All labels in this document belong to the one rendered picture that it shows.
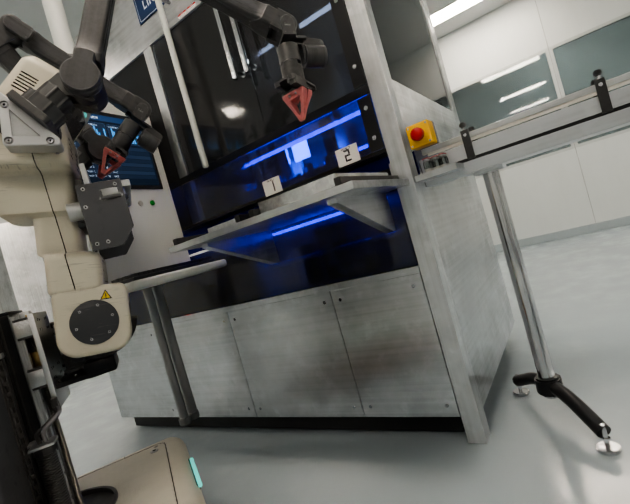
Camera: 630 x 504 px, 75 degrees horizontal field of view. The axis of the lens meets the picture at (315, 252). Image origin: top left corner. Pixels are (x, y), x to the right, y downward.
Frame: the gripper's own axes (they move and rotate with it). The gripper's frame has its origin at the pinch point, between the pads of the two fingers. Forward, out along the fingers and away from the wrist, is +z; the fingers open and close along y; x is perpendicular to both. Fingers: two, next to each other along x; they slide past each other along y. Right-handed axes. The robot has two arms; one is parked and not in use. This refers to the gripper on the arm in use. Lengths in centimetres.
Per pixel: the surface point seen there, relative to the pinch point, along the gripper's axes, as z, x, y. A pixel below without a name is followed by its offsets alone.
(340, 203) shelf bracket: 23.2, -2.3, 6.4
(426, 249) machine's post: 38, -10, 42
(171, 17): -80, 66, 23
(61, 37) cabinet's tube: -73, 94, -8
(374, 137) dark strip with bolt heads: -1.2, -3.9, 35.3
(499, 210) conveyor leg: 30, -31, 55
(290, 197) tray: 18.5, 9.0, 0.8
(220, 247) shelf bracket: 23, 48, 10
